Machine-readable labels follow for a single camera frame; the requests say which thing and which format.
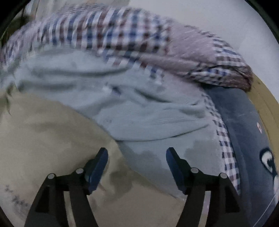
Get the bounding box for khaki beige garment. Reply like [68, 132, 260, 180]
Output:
[1, 90, 184, 226]

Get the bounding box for plaid checkered bed sheet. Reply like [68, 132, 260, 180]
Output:
[139, 63, 242, 196]

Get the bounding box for light blue sweatpants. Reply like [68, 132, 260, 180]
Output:
[0, 46, 226, 199]

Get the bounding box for plaid folded quilt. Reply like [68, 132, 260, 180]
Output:
[1, 4, 253, 91]

